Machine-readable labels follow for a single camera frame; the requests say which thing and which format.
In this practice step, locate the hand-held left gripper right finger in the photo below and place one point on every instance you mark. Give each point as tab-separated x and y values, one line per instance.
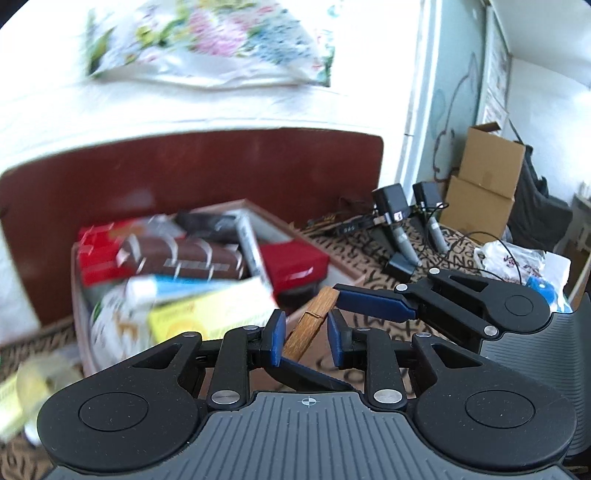
334	341

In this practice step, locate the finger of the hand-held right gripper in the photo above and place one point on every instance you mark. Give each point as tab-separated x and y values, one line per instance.
304	378
369	302

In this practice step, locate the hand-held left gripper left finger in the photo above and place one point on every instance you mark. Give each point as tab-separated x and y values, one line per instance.
278	337

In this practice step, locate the wooden clothespin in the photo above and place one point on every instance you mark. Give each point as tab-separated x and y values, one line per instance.
309	323

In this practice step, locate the cardboard box container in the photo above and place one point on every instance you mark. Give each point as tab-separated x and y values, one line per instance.
339	265

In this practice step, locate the yellow green box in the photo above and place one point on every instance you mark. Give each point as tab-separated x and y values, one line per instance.
37	392

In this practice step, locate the blue object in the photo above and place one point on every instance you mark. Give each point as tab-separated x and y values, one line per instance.
547	290

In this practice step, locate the yellow carton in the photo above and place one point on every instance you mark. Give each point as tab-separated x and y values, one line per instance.
207	318

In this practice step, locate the flat red box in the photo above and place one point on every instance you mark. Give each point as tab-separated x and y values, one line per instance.
291	263

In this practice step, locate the black electronic device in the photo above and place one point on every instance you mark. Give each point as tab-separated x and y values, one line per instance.
355	227

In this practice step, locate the white marker tube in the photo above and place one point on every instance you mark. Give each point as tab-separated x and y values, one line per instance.
251	249

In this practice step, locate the white plastic bag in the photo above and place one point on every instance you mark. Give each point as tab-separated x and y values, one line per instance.
503	263

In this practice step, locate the letter print blanket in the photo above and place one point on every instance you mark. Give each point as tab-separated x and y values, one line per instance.
461	251

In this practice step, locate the blue white toothpaste box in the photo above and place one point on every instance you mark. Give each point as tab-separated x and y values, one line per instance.
184	288

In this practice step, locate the brown snack packet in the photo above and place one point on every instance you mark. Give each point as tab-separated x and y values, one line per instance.
184	258

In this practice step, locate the black pouch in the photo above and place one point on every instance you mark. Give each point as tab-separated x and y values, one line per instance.
207	226

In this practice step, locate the low cardboard box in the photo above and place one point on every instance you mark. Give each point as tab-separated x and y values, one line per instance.
475	212

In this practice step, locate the dark clothing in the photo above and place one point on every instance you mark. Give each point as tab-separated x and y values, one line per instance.
540	207

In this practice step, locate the white printed bag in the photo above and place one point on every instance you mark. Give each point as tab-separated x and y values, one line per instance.
120	327

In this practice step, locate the tall cardboard box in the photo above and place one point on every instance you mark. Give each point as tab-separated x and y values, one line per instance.
494	161

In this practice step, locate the brown headboard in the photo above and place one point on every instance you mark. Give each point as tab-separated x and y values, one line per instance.
184	170

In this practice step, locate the floral pillow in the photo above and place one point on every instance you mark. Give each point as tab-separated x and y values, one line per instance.
212	41

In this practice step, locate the wall poster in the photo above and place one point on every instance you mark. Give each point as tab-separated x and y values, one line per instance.
496	69

